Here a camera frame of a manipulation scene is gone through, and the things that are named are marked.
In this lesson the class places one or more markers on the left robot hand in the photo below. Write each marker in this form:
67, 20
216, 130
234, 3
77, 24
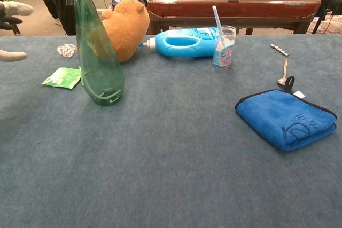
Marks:
13, 9

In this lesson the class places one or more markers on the green spray bottle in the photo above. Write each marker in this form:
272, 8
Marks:
99, 59

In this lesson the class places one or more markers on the blue detergent bottle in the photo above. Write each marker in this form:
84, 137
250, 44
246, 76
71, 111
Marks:
184, 47

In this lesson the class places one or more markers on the black tripod stand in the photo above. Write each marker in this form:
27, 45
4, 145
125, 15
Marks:
324, 9

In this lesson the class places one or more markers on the clear crumpled plastic piece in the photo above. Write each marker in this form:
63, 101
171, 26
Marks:
65, 50

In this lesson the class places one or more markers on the green foil packet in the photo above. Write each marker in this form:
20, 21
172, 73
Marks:
62, 78

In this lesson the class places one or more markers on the brown capybara plush toy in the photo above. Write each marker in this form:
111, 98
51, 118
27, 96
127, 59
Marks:
128, 25

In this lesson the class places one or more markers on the light blue plastic stick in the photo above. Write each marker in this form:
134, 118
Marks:
217, 18

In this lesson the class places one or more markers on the clear plastic jar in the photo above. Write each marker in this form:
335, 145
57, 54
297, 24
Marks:
224, 54

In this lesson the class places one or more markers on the brown mahjong table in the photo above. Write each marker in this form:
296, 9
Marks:
229, 7

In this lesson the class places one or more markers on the blue felt table cover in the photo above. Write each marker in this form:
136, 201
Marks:
171, 158

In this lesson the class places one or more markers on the metal spoon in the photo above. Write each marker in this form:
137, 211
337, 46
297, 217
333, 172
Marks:
284, 65

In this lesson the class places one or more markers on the blue microfiber towel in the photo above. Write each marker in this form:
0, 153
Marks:
283, 116

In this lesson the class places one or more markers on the white plastic crate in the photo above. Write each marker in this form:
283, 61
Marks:
331, 25

